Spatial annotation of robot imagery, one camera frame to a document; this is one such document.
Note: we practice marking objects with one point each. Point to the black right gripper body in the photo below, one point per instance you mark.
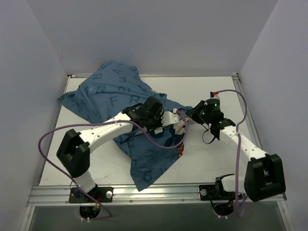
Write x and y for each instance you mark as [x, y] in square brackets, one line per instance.
[196, 113]

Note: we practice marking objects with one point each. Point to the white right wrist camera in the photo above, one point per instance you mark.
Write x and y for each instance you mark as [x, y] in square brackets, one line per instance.
[214, 95]

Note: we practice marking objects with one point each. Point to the blue letter-print pillowcase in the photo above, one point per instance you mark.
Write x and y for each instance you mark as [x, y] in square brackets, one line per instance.
[108, 91]

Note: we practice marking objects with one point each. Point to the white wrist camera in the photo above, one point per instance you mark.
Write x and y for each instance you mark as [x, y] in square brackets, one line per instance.
[214, 95]
[170, 118]

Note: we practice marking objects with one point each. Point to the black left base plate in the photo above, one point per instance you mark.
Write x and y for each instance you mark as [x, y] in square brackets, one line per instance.
[99, 193]

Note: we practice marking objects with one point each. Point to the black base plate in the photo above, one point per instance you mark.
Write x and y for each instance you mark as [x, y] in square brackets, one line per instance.
[209, 192]
[99, 193]

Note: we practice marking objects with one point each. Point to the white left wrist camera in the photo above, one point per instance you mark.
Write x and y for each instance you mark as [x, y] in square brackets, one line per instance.
[170, 118]

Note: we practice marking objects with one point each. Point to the white pillow with print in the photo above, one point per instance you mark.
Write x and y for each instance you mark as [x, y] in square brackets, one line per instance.
[163, 145]

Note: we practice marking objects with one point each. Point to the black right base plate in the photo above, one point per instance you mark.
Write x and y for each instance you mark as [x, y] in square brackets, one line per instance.
[209, 192]

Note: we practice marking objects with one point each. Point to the aluminium front rail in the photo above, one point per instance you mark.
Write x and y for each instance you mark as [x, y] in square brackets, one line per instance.
[157, 194]

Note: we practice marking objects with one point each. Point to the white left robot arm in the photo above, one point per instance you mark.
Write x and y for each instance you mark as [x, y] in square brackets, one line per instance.
[76, 147]

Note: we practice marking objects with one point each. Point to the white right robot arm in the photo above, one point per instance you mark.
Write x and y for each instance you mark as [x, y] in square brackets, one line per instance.
[263, 176]

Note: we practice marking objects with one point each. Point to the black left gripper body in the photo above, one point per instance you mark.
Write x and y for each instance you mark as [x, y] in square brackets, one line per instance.
[161, 119]

